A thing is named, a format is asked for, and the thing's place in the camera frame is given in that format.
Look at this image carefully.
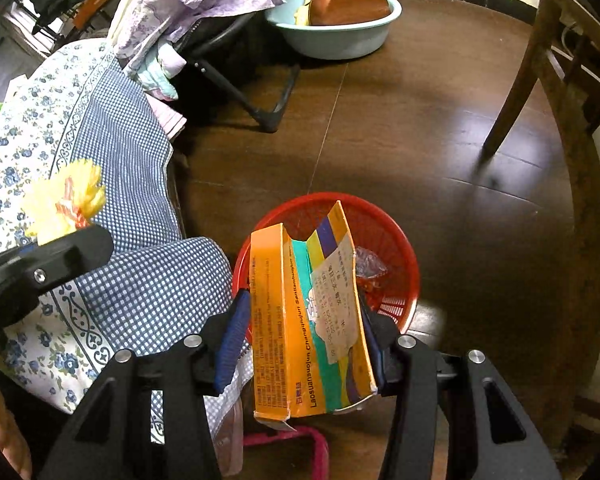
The brown wooden chair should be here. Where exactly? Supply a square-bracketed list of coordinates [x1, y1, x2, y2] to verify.
[480, 0, 600, 451]

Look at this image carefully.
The purple cloth pile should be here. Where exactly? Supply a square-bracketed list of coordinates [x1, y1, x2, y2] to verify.
[111, 0, 301, 68]

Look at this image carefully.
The person's left hand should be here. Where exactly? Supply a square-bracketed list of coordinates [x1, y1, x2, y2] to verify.
[0, 380, 33, 480]

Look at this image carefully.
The black folding chair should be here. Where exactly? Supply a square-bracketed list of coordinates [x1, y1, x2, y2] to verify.
[172, 0, 301, 133]

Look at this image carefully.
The teal plastic basin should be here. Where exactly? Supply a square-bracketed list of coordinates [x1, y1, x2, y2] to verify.
[265, 0, 403, 60]

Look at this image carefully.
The pale green cloth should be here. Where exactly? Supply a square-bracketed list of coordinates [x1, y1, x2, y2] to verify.
[137, 40, 188, 102]

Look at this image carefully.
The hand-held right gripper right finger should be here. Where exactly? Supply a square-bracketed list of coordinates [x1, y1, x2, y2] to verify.
[357, 292, 563, 480]

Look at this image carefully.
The pink plastic stool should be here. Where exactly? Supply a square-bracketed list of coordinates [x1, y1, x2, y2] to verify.
[243, 425, 329, 480]

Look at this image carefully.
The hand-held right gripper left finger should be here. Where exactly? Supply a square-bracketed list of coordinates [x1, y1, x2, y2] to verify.
[35, 290, 253, 480]

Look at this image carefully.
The yellow plastic pompom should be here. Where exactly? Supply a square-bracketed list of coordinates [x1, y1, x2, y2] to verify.
[21, 159, 107, 241]

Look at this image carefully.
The orange medicine box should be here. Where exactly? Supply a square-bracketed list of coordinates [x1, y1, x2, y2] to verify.
[250, 201, 378, 421]

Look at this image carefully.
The blue floral quilt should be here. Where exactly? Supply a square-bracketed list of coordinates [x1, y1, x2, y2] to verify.
[0, 40, 253, 446]

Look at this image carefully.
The red plastic basket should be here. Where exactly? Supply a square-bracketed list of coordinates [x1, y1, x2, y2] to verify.
[232, 192, 421, 356]

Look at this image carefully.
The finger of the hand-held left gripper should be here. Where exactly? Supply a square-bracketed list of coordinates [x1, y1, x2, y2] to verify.
[0, 224, 115, 367]

